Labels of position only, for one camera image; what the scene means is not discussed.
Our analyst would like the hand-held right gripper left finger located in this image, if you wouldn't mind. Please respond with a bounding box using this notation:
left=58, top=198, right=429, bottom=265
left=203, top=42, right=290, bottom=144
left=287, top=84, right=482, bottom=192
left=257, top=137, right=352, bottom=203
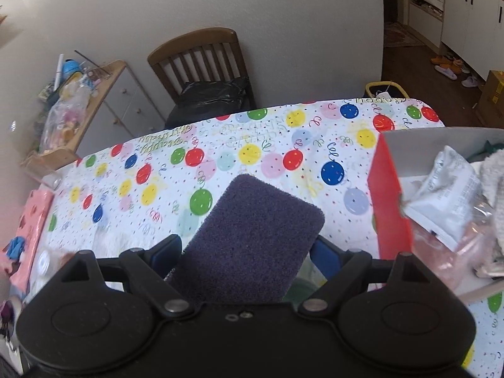
left=59, top=234, right=198, bottom=319

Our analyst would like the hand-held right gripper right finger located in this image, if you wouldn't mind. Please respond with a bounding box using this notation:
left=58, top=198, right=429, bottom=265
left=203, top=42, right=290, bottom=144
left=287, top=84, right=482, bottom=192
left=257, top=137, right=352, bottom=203
left=297, top=235, right=434, bottom=318

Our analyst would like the purple and green sponge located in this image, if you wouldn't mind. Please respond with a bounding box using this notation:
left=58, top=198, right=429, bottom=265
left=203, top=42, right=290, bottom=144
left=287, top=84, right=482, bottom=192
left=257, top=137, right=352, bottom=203
left=163, top=173, right=326, bottom=304

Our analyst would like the red shoe box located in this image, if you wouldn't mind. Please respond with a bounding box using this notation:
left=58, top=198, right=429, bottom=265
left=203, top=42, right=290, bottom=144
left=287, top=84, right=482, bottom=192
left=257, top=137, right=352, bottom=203
left=367, top=127, right=504, bottom=284

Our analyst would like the white foil packet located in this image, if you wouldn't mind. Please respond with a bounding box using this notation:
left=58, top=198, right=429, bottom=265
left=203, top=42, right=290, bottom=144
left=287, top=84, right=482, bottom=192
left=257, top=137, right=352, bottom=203
left=402, top=146, right=482, bottom=252

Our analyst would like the pink box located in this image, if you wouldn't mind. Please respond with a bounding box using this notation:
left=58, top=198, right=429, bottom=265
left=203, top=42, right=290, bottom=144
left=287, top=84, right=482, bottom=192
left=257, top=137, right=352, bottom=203
left=8, top=189, right=55, bottom=296

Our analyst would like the blue cloth item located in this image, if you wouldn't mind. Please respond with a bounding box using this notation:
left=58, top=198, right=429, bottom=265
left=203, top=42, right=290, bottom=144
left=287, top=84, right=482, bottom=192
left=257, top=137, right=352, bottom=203
left=2, top=236, right=26, bottom=262

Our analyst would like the black plastic bag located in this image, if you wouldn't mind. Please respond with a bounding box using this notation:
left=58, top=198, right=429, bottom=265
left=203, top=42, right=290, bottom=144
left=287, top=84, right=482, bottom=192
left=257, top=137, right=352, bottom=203
left=165, top=77, right=253, bottom=129

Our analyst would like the clear bag of toys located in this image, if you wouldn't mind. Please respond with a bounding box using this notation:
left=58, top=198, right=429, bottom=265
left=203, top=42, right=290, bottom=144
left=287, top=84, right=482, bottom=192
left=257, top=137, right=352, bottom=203
left=39, top=83, right=93, bottom=154

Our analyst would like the yellow basket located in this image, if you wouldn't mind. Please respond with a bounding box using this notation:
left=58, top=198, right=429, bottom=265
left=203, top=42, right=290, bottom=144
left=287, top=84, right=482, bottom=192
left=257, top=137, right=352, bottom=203
left=364, top=81, right=410, bottom=99

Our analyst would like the wooden shelf with white drawers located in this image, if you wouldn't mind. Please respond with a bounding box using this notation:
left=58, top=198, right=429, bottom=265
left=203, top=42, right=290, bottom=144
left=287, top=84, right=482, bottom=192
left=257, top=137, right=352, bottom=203
left=20, top=60, right=166, bottom=178

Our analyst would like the dark wooden chair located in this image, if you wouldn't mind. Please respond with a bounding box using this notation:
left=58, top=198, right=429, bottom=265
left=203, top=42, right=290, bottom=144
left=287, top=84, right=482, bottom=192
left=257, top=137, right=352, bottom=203
left=147, top=27, right=256, bottom=129

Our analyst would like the orange slippers pair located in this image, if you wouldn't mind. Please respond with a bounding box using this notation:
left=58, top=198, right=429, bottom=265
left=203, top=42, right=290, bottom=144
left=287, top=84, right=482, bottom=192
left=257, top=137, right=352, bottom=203
left=430, top=54, right=463, bottom=72

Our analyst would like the patterned rug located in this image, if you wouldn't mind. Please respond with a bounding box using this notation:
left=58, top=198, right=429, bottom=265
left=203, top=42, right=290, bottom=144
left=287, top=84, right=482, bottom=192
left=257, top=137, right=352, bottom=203
left=384, top=21, right=426, bottom=48

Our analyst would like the brown cardboard box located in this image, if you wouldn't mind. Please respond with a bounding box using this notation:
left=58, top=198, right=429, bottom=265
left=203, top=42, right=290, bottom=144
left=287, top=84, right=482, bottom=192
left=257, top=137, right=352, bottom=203
left=474, top=70, right=504, bottom=129

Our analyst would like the white cabinet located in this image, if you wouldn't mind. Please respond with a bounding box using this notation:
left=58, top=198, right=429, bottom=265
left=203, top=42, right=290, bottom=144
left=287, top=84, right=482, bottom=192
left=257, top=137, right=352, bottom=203
left=441, top=0, right=504, bottom=83

